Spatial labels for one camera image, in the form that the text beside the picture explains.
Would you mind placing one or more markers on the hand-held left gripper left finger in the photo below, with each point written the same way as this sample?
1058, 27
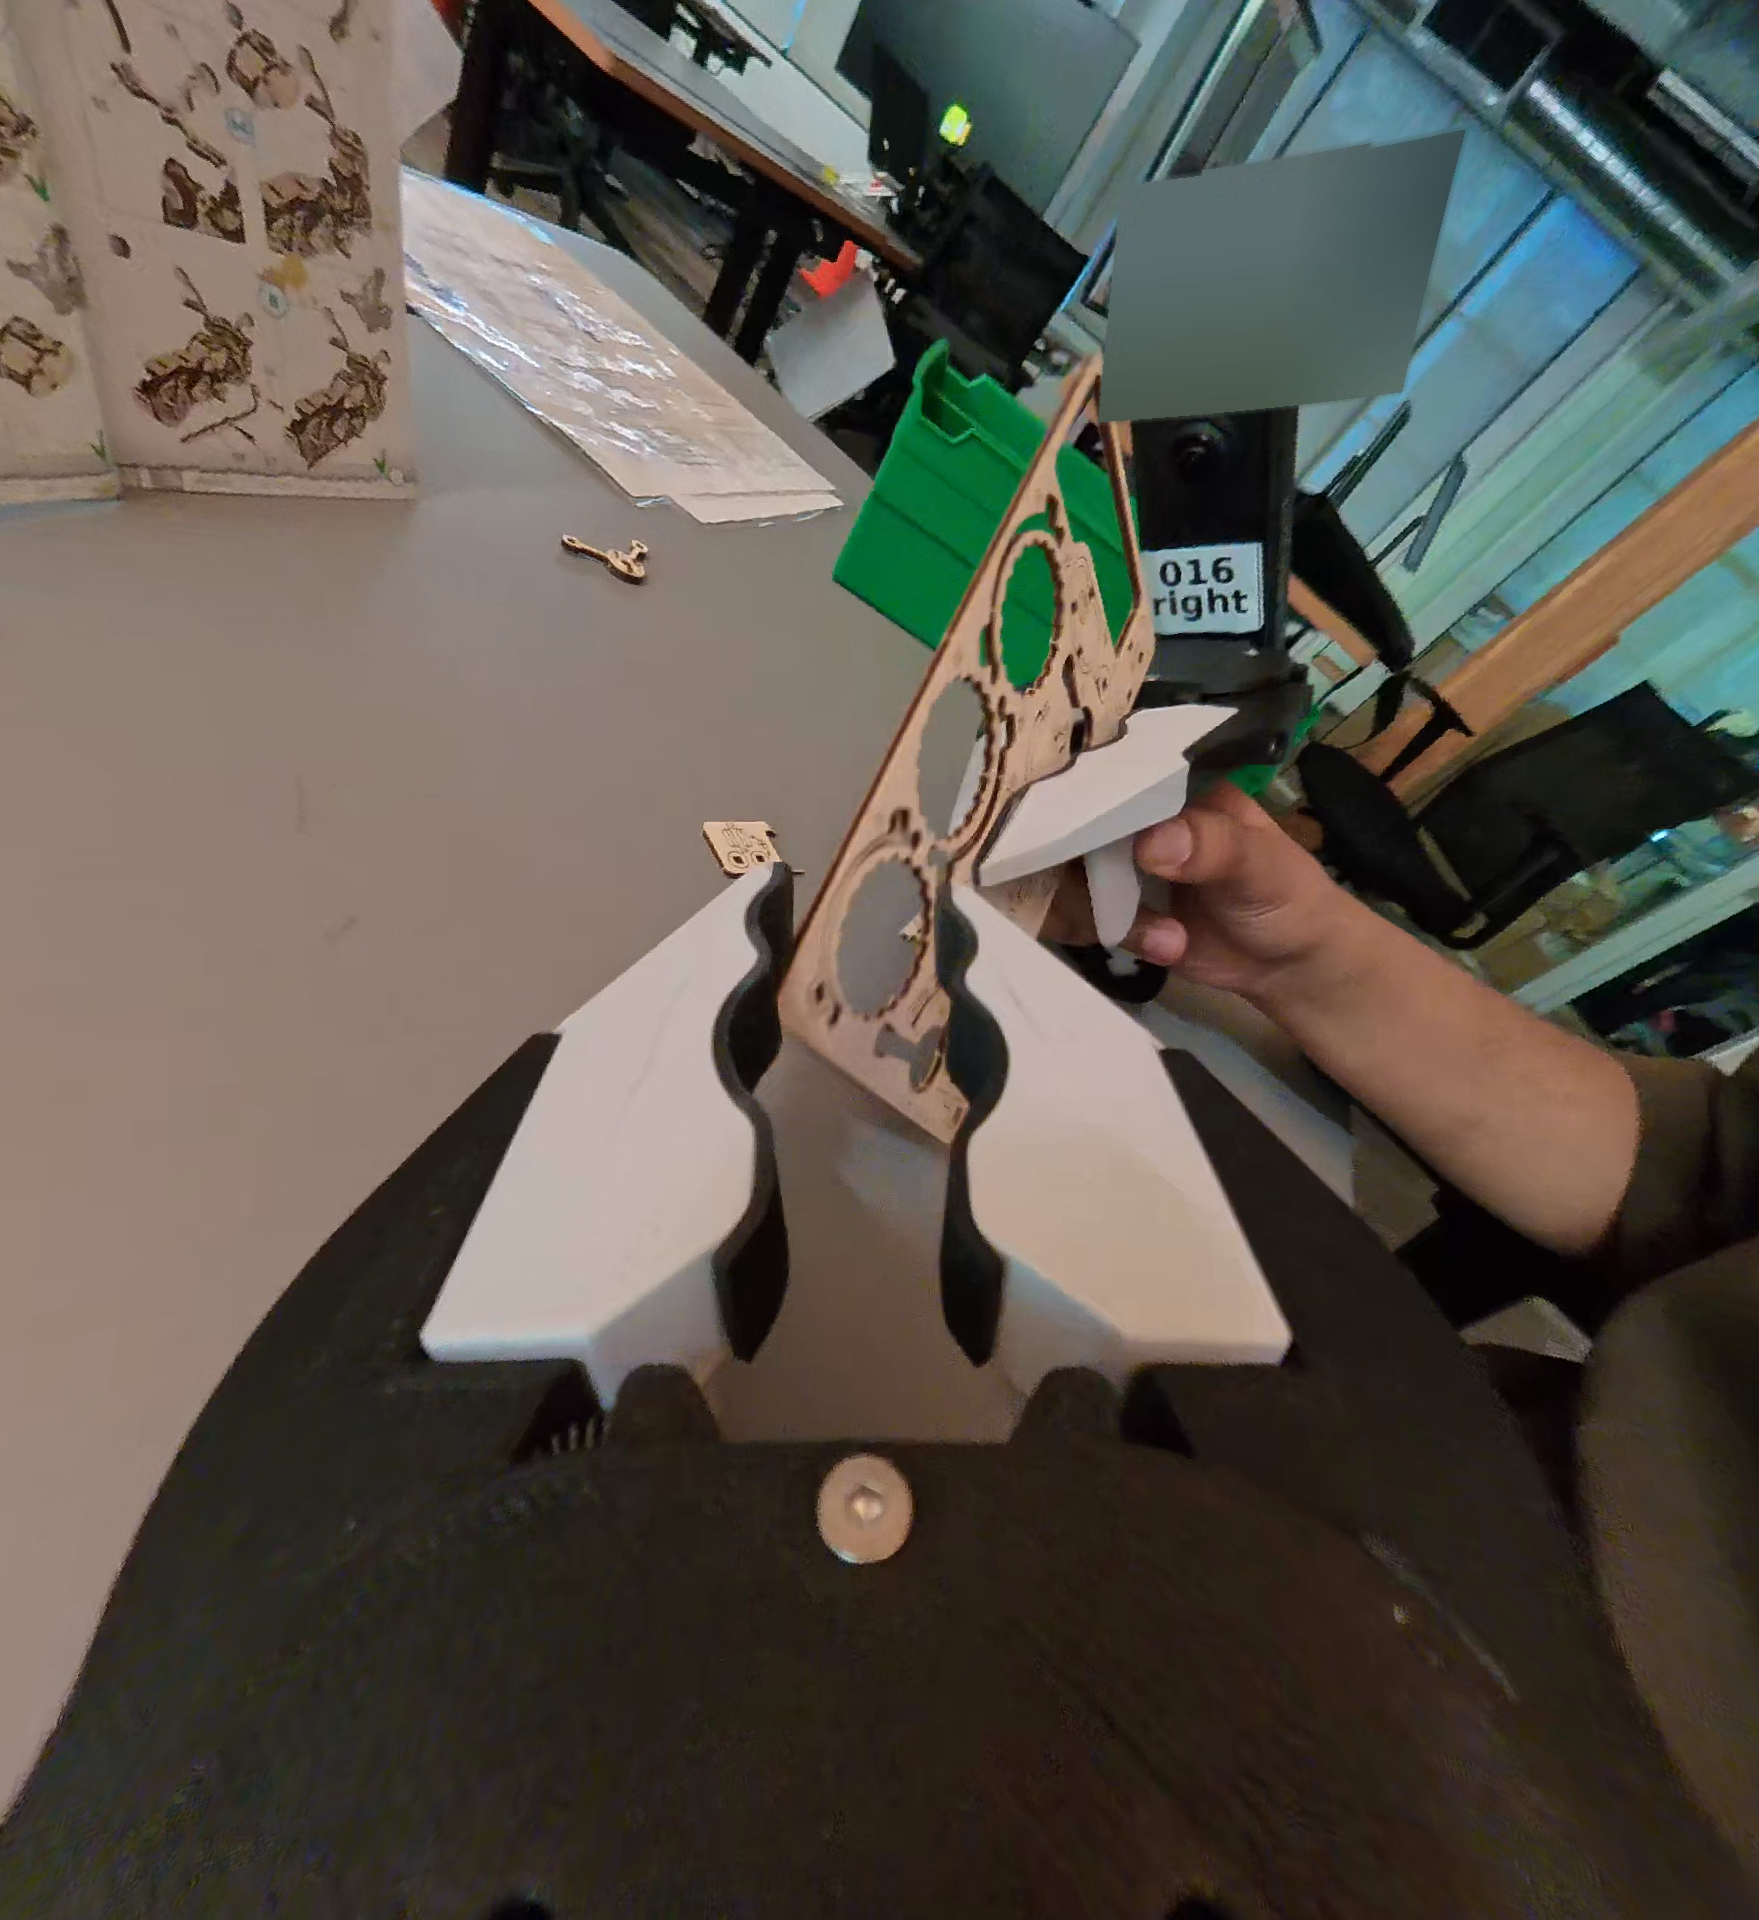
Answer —
596, 1199

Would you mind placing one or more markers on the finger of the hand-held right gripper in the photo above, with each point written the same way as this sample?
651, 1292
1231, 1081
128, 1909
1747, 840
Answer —
1104, 780

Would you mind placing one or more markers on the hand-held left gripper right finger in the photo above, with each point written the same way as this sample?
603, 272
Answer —
1136, 1199

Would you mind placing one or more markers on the wooden sheet with gear holes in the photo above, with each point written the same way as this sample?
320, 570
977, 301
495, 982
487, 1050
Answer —
1104, 661

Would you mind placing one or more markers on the person's right forearm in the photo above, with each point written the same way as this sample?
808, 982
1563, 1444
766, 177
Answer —
1463, 1081

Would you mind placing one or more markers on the grey desk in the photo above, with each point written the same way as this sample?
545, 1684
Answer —
291, 827

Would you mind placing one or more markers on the person's right hand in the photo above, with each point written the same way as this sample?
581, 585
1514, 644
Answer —
1243, 897

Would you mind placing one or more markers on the green plastic bin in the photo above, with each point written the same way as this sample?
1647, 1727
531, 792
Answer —
927, 511

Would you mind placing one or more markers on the small wooden card circle marks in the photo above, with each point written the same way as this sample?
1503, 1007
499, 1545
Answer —
737, 850

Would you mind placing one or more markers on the orange plastic part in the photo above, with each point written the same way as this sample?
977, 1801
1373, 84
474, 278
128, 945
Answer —
829, 278

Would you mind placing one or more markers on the wooden beam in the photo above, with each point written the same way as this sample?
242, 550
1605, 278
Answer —
1647, 555

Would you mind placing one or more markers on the black monitor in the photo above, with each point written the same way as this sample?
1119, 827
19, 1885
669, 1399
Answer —
999, 72

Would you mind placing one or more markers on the black office chair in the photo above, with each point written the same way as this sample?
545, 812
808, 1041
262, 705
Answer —
1613, 795

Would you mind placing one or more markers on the small wooden key piece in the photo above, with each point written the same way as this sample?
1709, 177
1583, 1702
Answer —
615, 555

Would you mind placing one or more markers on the clear plastic sleeve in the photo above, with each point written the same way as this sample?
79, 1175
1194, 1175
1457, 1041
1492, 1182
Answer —
596, 346

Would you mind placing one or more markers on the instruction booklet in clear stand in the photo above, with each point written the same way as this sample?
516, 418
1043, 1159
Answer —
142, 229

